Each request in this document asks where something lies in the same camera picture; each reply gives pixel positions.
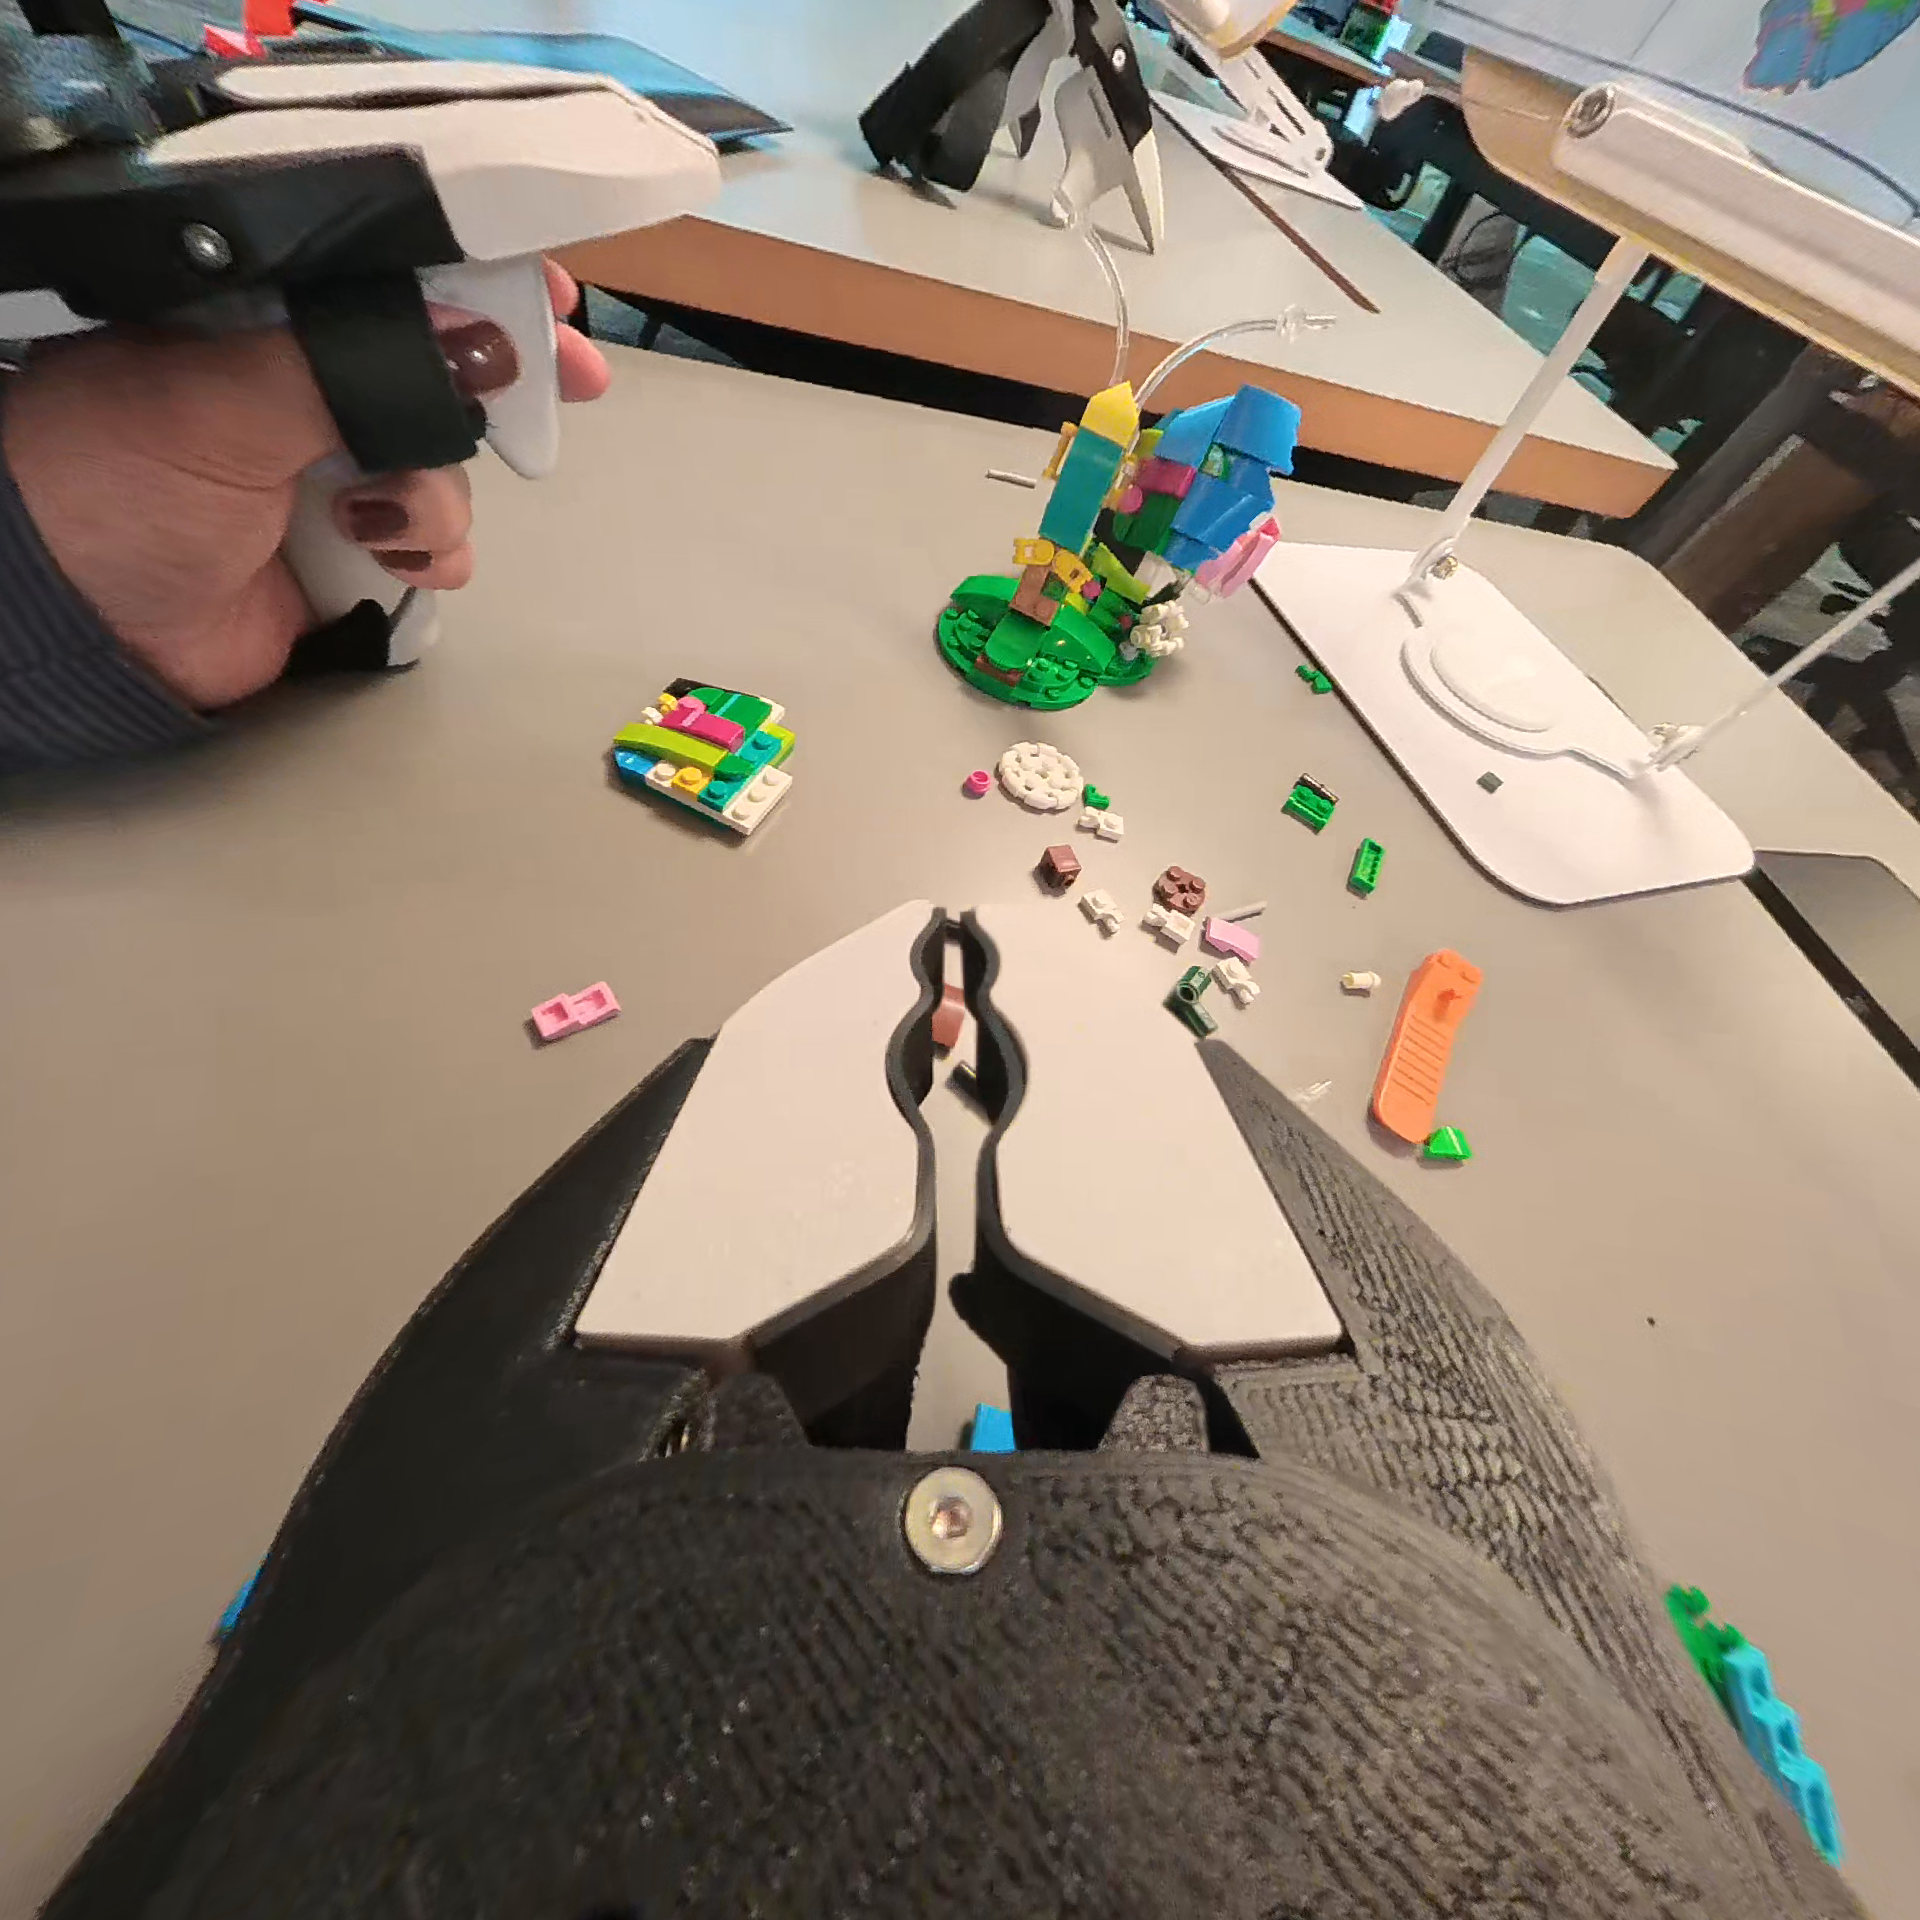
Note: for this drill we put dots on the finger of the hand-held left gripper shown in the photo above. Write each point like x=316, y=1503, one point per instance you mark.
x=422, y=83
x=571, y=166

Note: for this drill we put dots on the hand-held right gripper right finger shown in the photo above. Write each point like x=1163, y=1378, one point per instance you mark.
x=1142, y=1185

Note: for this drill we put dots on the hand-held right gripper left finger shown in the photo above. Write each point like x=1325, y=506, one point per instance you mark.
x=781, y=1172

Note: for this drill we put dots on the small brown lego piece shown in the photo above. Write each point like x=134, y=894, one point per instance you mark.
x=950, y=1021

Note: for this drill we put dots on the colourful lego model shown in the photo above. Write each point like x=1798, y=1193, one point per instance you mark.
x=1109, y=511

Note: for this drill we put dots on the person's left forearm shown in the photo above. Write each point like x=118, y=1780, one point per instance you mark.
x=61, y=692

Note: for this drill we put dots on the pink lego plate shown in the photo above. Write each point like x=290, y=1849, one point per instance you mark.
x=574, y=1013

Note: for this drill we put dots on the teal lego piece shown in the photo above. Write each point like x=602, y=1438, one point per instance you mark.
x=991, y=1429

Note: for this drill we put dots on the scattered small lego pieces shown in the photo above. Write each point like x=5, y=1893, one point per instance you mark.
x=1182, y=889

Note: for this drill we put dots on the green lego slope piece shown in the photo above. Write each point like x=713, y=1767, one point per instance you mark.
x=1446, y=1146

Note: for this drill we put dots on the white round lego plate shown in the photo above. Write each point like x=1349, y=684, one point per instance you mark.
x=1038, y=777

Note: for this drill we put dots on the flat multicolour lego assembly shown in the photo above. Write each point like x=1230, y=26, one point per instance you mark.
x=706, y=751

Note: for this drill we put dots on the green and teal lego assembly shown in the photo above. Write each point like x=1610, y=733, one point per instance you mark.
x=1771, y=1724

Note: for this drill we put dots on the person's left hand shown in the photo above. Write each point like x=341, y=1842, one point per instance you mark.
x=166, y=482

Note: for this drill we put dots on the dark blue mat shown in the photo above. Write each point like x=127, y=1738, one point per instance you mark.
x=599, y=77

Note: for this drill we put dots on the small red object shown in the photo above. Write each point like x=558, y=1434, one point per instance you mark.
x=255, y=23

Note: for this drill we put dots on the adjacent grey table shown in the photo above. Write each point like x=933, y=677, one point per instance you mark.
x=841, y=255

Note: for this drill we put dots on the orange brick separator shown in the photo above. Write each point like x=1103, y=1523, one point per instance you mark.
x=1423, y=1044

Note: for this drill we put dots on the black and white tool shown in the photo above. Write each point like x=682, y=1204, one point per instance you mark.
x=975, y=91

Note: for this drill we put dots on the white book stand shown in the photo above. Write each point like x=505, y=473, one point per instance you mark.
x=1577, y=811

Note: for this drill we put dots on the white flat board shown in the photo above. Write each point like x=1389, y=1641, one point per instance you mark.
x=1260, y=135

